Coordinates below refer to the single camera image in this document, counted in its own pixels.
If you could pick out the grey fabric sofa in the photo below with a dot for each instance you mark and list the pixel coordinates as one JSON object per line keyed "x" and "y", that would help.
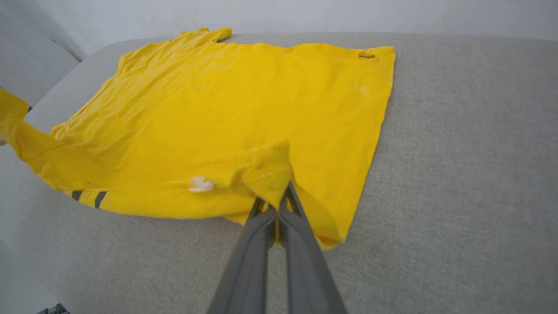
{"x": 457, "y": 196}

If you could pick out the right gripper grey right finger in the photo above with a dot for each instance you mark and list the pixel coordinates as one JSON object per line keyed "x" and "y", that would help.
{"x": 305, "y": 274}

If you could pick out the yellow t-shirt garment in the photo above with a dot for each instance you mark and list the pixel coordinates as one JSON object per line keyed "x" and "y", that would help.
{"x": 218, "y": 109}

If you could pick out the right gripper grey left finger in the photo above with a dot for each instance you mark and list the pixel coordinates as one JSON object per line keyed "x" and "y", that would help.
{"x": 248, "y": 270}

